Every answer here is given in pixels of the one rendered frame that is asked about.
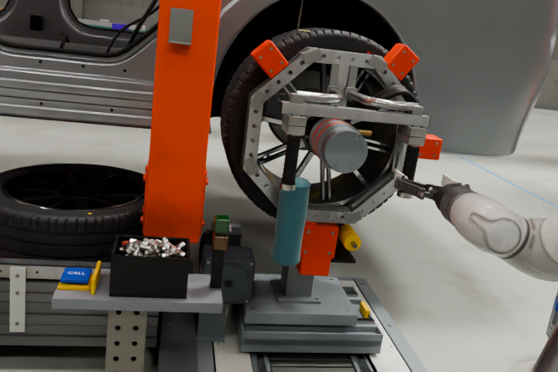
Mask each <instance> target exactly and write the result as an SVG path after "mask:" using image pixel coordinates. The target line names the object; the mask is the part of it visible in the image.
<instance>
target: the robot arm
mask: <svg viewBox="0 0 558 372"><path fill-rule="evenodd" d="M394 181H395V184H394V187H395V188H396V189H398V190H401V191H403V192H405V193H409V194H411V195H413V196H415V197H417V198H419V199H421V200H424V198H429V199H432V200H433V201H434V202H435V204H436V206H437V208H438V210H439V211H441V214H442V215H443V217H444V218H445V219H446V220H448V221H449V222H450V223H451V224H452V225H453V226H454V227H455V228H456V230H457V231H458V233H459V234H460V235H461V236H462V237H463V238H464V239H466V240H467V241H468V242H470V243H471V244H472V245H473V246H474V247H476V248H478V249H479V250H481V251H483V252H487V253H490V254H493V255H495V256H497V257H499V258H501V259H502V260H503V261H504V262H505V263H507V264H508V265H510V266H511V267H514V268H515V269H517V270H518V271H520V272H523V273H525V274H527V275H528V276H531V277H534V278H536V279H539V280H542V281H558V219H557V218H529V219H526V218H524V217H522V216H520V215H519V214H517V213H515V212H514V211H512V210H511V209H510V208H509V207H508V206H506V205H505V204H503V203H500V202H498V201H497V200H495V199H493V198H490V197H488V196H486V195H483V194H479V193H476V192H474V191H472V190H471V189H470V184H465V185H462V183H457V181H456V180H454V179H452V178H450V177H449V176H447V175H446V174H443V178H442V183H441V185H442V186H440V185H439V186H436V185H433V184H421V183H419V182H415V181H413V180H410V179H408V177H407V176H405V175H404V174H402V173H401V172H400V171H398V170H395V175H394ZM430 187H431V188H432V189H431V190H430V191H429V189H430ZM509 372H558V321H557V323H556V326H555V328H554V330H553V331H552V332H551V335H550V337H549V339H548V341H547V342H546V344H545V346H544V348H543V350H542V352H541V354H540V356H539V357H538V359H537V360H533V361H527V362H523V363H520V364H517V365H514V366H513V367H512V368H511V369H510V371H509Z"/></svg>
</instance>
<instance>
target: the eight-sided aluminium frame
mask: <svg viewBox="0 0 558 372"><path fill-rule="evenodd" d="M313 62H317V63H325V64H331V63H336V64H340V66H350V65H352V66H358V67H361V68H369V69H371V71H372V72H373V74H374V75H375V77H376V78H377V80H378V81H379V83H380V84H381V85H382V86H383V88H384V89H385V88H387V87H389V86H392V85H401V83H400V82H399V80H398V78H397V77H396V76H395V74H394V73H393V72H392V71H391V70H390V69H389V68H388V67H387V65H388V63H387V62H386V61H385V60H384V58H383V57H382V56H377V55H372V54H369V53H366V54H364V53H357V52H349V51H337V50H329V49H322V48H317V47H308V46H307V47H305V48H304V49H303V50H301V51H299V52H298V53H297V54H296V55H295V56H294V57H292V59H290V60H289V61H288V63H289V65H288V66H287V67H286V68H285V69H283V70H282V71H281V72H280V73H278V74H277V75H276V76H274V77H273V78H272V79H271V78H270V77H268V78H267V79H266V80H265V81H264V82H262V83H261V84H260V85H259V86H256V87H255V89H254V90H252V91H251V92H250V93H249V95H248V101H247V117H246V124H245V132H244V140H243V148H242V162H241V164H242V168H243V169H244V171H245V172H246V173H247V175H248V176H249V177H250V178H251V179H252V180H253V181H254V183H255V184H256V185H257V186H258V187H259V189H260V190H261V191H263V192H264V194H265V195H266V196H267V197H268V198H269V200H270V201H271V202H272V203H273V204H274V206H275V207H276V208H277V206H278V200H279V195H280V189H279V188H278V187H277V186H276V185H275V184H274V183H273V182H272V181H271V179H270V178H269V177H268V176H267V174H266V173H265V172H264V171H263V170H262V168H261V167H260V166H259V165H258V164H257V153H258V146H259V139H260V132H261V124H262V111H263V103H264V102H265V101H267V100H268V99H269V98H270V97H272V96H273V95H274V94H276V93H277V92H278V91H279V90H280V89H281V88H282V87H283V86H285V85H286V84H287V83H289V82H290V81H291V80H293V79H294V78H295V77H296V76H298V75H299V74H300V73H301V72H303V71H304V70H305V69H306V68H307V67H308V66H310V65H311V64H312V63H313ZM407 146H408V145H407V144H405V143H404V142H403V141H401V140H399V139H397V143H396V148H395V153H394V162H393V166H392V170H391V171H390V172H389V173H388V174H386V175H385V176H384V177H383V178H382V179H381V180H379V181H378V182H377V183H376V184H374V185H373V186H372V187H370V188H369V189H367V190H366V191H365V192H364V193H362V194H361V195H360V196H359V197H358V198H357V199H355V200H354V201H353V202H352V203H350V204H349V205H348V206H346V207H345V206H332V205H319V204H308V209H307V215H306V221H307V222H318V223H345V224H356V223H357V222H358V221H359V220H362V218H363V217H364V216H365V215H366V214H368V213H369V212H370V211H372V210H373V209H374V208H376V207H377V206H378V205H380V204H381V203H382V202H383V201H384V200H385V199H387V198H388V197H389V196H390V195H392V194H393V193H394V192H396V191H397V190H398V189H396V188H395V187H394V184H395V181H394V175H395V170H398V171H400V172H401V173H402V171H403V166H404V158H405V153H406V151H407V150H406V149H407Z"/></svg>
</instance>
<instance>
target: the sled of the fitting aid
mask: <svg viewBox="0 0 558 372"><path fill-rule="evenodd" d="M342 288H343V290H344V291H345V294H346V295H347V296H348V298H349V300H350V302H351V304H352V306H353V307H354V308H355V311H356V313H357V314H358V319H357V324H356V326H347V325H273V324H245V323H244V319H243V314H242V307H241V304H232V307H233V312H234V317H235V322H236V327H237V337H238V342H239V347H240V351H241V352H292V353H359V354H380V350H381V345H382V340H383V336H384V335H383V333H382V331H381V330H380V328H379V327H378V325H377V324H376V322H375V320H374V318H373V317H372V315H371V314H370V309H369V307H368V306H367V305H366V303H365V302H364V301H362V299H361V298H360V296H359V294H358V292H357V291H356V289H355V288H354V287H353V286H343V287H342Z"/></svg>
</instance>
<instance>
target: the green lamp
mask: <svg viewBox="0 0 558 372"><path fill-rule="evenodd" d="M229 227H230V218H229V216H228V215H215V216H214V224H213V229H214V232H215V233H229Z"/></svg>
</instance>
